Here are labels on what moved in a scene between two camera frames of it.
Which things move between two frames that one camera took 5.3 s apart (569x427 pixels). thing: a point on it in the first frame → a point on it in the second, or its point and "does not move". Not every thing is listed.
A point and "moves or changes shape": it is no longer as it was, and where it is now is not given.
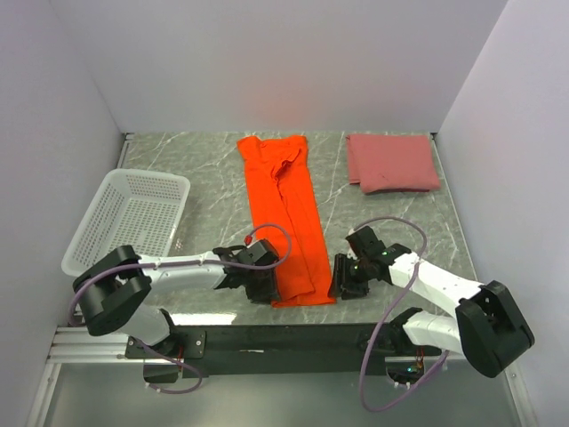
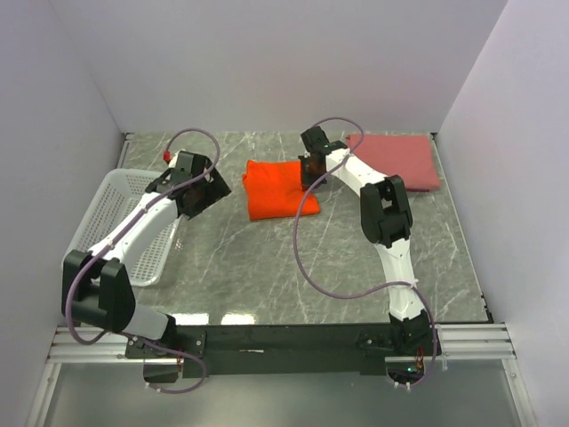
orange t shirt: (284, 196) moves or changes shape
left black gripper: (268, 293) → (216, 189)
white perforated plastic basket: (130, 208) does not move
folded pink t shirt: (392, 163) does not move
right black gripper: (340, 278) → (307, 183)
